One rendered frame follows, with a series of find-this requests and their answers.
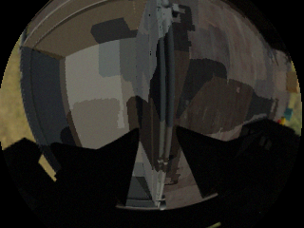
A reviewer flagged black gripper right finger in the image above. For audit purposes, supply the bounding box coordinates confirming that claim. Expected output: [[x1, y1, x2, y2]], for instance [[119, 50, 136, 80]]
[[176, 125, 262, 199]]

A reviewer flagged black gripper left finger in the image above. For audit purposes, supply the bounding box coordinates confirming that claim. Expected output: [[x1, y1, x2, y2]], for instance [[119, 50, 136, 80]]
[[50, 128, 140, 208]]

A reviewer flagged teal cube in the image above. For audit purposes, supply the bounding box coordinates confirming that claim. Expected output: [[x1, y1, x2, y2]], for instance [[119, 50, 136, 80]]
[[284, 107, 294, 122]]

